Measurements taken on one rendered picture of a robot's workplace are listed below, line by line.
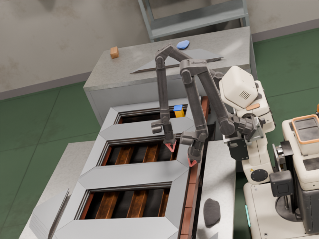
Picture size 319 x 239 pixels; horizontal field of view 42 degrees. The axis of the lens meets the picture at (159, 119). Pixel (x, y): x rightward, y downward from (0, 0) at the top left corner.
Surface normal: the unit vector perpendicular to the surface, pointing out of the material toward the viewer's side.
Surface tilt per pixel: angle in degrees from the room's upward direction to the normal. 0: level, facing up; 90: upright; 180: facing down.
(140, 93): 90
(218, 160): 0
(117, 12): 90
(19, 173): 0
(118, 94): 90
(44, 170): 0
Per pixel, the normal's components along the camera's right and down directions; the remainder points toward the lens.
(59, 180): -0.26, -0.78
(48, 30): -0.03, 0.59
